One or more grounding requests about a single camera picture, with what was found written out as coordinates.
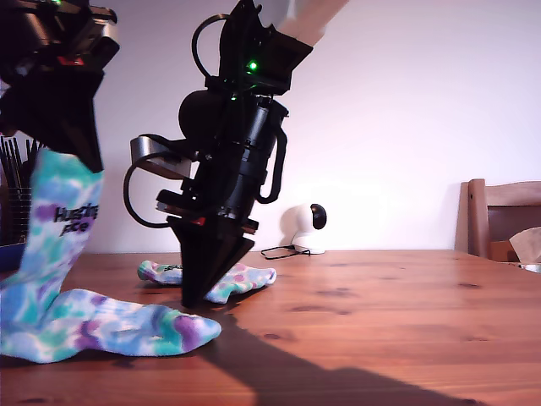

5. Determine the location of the chrome wire utensil caddy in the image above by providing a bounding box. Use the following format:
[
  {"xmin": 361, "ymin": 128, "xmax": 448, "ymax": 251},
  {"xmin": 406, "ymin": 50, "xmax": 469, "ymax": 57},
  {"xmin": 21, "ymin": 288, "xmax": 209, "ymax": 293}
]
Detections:
[{"xmin": 0, "ymin": 185, "xmax": 34, "ymax": 249}]

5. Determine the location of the tie-dye Hugging Face sock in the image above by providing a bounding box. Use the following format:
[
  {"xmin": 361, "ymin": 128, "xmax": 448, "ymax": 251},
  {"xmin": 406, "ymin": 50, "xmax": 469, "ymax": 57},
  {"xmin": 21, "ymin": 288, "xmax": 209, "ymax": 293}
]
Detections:
[
  {"xmin": 137, "ymin": 260, "xmax": 278, "ymax": 305},
  {"xmin": 0, "ymin": 147, "xmax": 223, "ymax": 365}
]

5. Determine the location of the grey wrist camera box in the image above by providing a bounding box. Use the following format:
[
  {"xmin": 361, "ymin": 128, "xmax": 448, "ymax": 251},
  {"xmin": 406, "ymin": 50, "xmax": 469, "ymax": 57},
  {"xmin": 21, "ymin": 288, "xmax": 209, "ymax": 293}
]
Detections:
[
  {"xmin": 129, "ymin": 134, "xmax": 199, "ymax": 181},
  {"xmin": 86, "ymin": 4, "xmax": 122, "ymax": 64}
]

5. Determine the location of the thick black cable loop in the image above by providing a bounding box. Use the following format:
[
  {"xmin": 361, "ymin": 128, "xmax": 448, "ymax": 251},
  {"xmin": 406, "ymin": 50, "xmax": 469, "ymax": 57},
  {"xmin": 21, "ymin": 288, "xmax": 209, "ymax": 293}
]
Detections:
[{"xmin": 257, "ymin": 129, "xmax": 288, "ymax": 205}]

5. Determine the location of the thin black cable loop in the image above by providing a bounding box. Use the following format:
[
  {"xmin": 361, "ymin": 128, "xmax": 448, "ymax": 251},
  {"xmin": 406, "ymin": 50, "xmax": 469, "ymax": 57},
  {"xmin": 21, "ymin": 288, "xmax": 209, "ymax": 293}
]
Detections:
[{"xmin": 191, "ymin": 14, "xmax": 232, "ymax": 80}]

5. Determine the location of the thin black camera cable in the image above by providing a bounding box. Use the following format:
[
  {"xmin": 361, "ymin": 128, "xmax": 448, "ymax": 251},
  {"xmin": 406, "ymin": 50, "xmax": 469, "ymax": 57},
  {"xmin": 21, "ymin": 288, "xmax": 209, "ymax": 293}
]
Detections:
[{"xmin": 123, "ymin": 154, "xmax": 187, "ymax": 229}]

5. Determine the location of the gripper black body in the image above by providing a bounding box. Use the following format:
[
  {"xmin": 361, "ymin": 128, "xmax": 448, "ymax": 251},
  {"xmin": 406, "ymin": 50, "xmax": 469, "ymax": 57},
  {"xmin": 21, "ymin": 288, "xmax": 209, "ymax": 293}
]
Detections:
[{"xmin": 156, "ymin": 145, "xmax": 271, "ymax": 234}]

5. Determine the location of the dark blue container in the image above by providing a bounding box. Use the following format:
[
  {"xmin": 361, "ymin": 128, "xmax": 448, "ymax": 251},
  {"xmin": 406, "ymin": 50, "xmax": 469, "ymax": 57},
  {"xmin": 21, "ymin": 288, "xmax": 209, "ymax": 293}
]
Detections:
[{"xmin": 0, "ymin": 243, "xmax": 26, "ymax": 272}]

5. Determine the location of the white round security camera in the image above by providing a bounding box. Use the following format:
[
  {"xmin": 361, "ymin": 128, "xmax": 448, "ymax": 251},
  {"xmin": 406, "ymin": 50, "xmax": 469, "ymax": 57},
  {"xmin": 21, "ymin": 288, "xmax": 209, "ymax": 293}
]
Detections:
[{"xmin": 281, "ymin": 202, "xmax": 329, "ymax": 256}]

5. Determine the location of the brown wooden chair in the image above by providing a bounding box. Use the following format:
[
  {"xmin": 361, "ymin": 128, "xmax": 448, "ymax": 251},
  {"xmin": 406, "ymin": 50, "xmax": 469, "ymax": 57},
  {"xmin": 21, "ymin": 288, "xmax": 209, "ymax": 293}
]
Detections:
[{"xmin": 454, "ymin": 179, "xmax": 541, "ymax": 263}]

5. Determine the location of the black security camera cable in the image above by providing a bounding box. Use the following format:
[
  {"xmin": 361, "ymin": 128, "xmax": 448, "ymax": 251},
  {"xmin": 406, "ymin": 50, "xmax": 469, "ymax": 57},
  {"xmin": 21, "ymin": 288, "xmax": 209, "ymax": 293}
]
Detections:
[{"xmin": 260, "ymin": 246, "xmax": 312, "ymax": 260}]

